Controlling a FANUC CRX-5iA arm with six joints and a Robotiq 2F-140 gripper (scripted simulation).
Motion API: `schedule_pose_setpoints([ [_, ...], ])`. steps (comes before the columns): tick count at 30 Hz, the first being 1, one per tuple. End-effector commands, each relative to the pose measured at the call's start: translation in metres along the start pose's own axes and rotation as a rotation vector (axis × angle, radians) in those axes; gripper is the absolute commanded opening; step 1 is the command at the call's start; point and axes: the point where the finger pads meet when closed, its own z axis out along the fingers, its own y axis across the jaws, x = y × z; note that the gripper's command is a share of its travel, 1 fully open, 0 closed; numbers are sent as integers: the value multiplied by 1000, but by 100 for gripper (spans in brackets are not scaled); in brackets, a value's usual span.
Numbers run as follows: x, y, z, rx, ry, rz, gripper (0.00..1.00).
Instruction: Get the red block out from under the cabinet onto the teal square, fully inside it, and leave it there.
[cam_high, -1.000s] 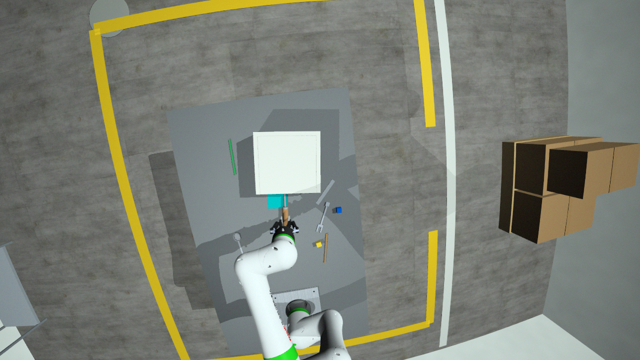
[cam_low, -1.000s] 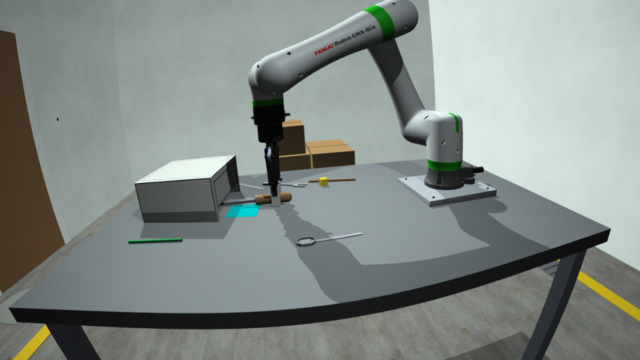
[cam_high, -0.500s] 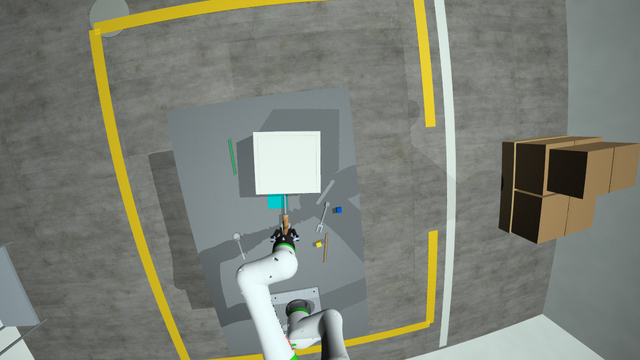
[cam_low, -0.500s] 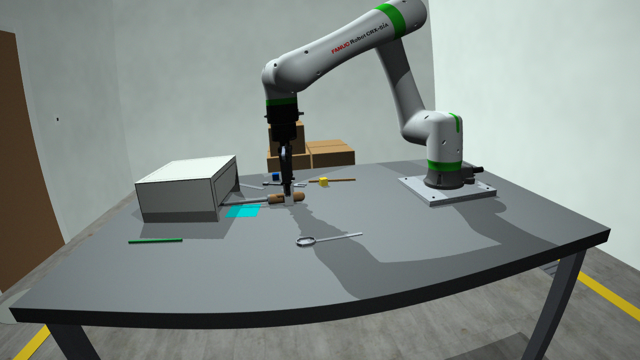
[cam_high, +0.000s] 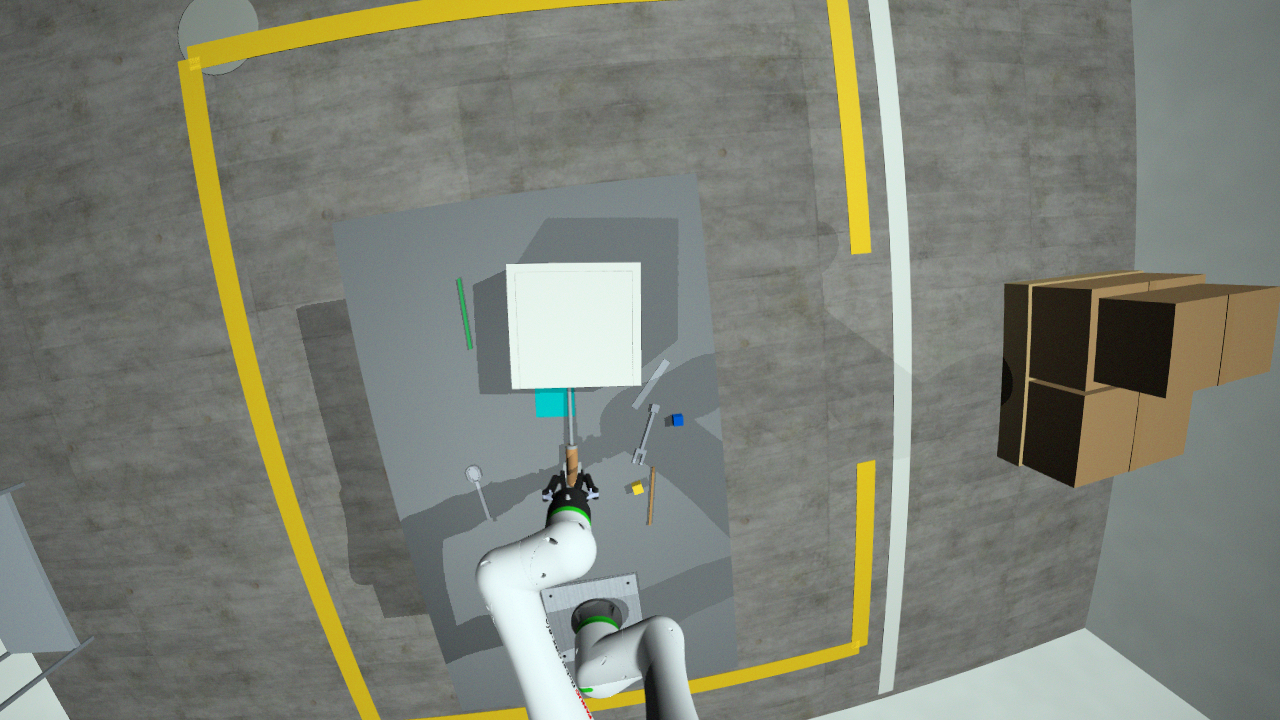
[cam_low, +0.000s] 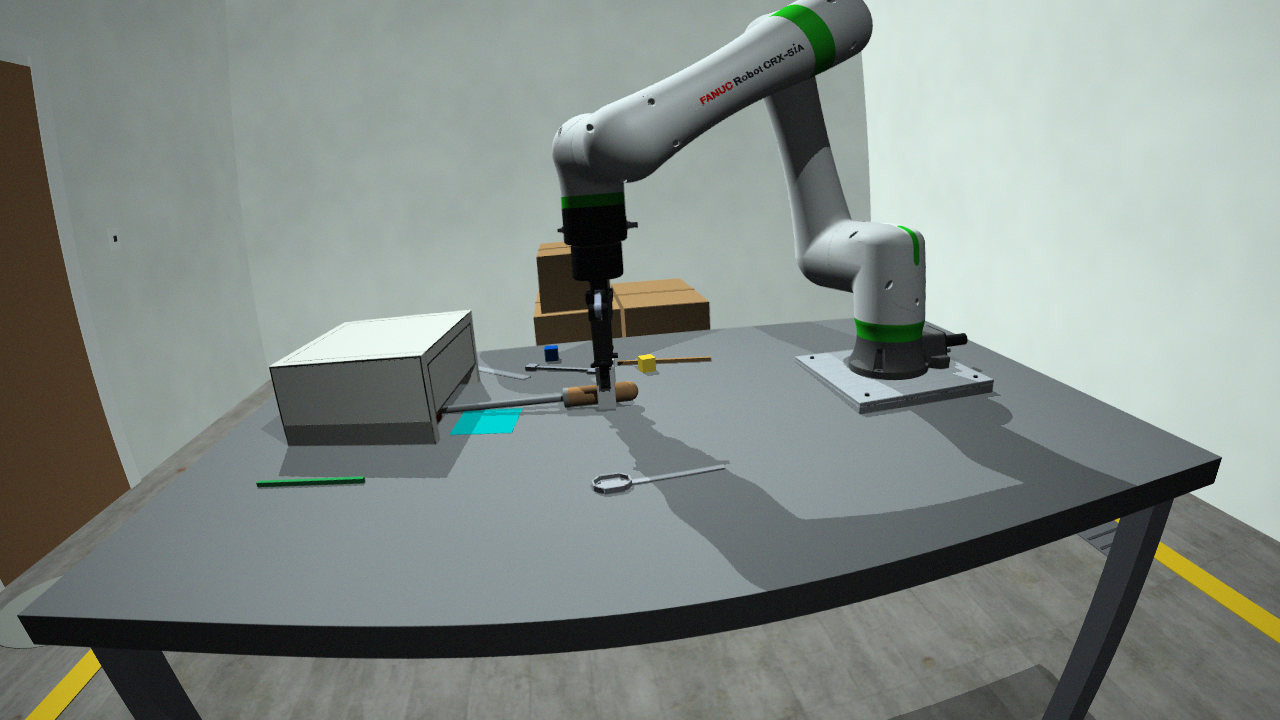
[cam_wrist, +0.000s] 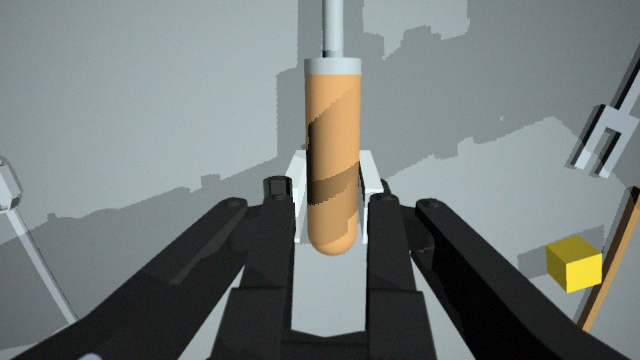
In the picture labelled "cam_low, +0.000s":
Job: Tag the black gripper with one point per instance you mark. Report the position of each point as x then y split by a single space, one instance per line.
596 264

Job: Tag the teal square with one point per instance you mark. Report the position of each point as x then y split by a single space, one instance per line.
487 421

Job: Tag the green thin bar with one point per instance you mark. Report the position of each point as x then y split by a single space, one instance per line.
309 482

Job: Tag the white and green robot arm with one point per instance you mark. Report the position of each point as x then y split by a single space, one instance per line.
883 264

